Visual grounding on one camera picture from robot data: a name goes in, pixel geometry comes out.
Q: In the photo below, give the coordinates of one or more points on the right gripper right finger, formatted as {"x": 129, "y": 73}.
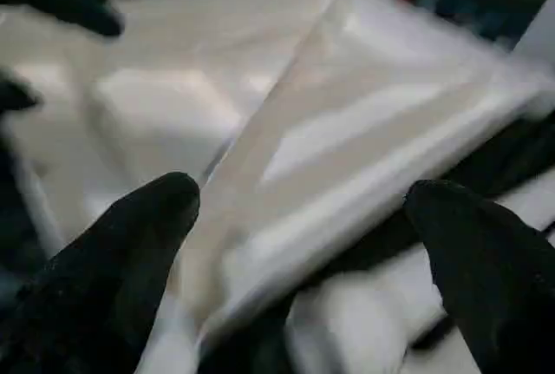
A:
{"x": 503, "y": 287}

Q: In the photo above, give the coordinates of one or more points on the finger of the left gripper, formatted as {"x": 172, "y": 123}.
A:
{"x": 17, "y": 96}
{"x": 69, "y": 5}

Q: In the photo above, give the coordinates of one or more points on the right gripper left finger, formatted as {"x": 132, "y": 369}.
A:
{"x": 95, "y": 287}

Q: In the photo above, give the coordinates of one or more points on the white plastic table top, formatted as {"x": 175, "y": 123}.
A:
{"x": 329, "y": 114}

